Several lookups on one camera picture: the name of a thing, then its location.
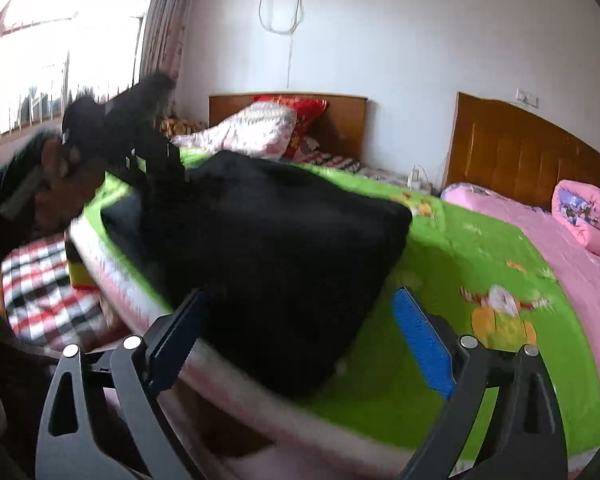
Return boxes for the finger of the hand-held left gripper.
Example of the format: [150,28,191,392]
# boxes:
[129,142,190,189]

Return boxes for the white wall cable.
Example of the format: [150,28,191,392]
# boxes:
[257,0,306,88]

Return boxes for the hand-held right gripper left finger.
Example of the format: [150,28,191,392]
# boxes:
[35,287,206,480]

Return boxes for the barred window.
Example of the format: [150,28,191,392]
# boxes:
[0,0,156,146]

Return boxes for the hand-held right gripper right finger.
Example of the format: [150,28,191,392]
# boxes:
[391,286,568,480]

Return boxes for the red patterned pillow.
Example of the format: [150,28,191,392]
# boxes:
[252,95,331,161]

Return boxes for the pink blanket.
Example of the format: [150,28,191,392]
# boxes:
[440,182,600,441]

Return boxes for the panelled wooden headboard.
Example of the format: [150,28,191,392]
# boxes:
[442,91,600,211]

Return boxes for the green printed blanket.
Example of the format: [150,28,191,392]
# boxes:
[70,147,600,461]

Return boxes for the white charger plug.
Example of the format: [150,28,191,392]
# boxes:
[409,164,431,191]

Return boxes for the red black plaid cloth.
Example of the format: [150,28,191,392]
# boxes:
[0,237,111,356]

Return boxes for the plain wooden headboard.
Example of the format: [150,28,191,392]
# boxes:
[209,92,368,161]

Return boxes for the striped bed sheet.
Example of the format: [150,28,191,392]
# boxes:
[300,137,416,181]

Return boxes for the pink patterned curtain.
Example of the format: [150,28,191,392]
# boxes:
[140,0,201,111]

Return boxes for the pink floral quilt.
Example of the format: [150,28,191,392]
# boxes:
[172,101,298,161]

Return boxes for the pink cartoon pillow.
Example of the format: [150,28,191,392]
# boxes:
[551,180,600,261]

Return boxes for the black pants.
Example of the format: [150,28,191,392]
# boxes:
[100,150,413,401]

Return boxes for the yellow brown patterned cloth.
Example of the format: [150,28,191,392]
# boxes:
[160,116,208,138]

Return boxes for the person's left hand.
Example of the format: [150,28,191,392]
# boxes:
[32,139,107,232]

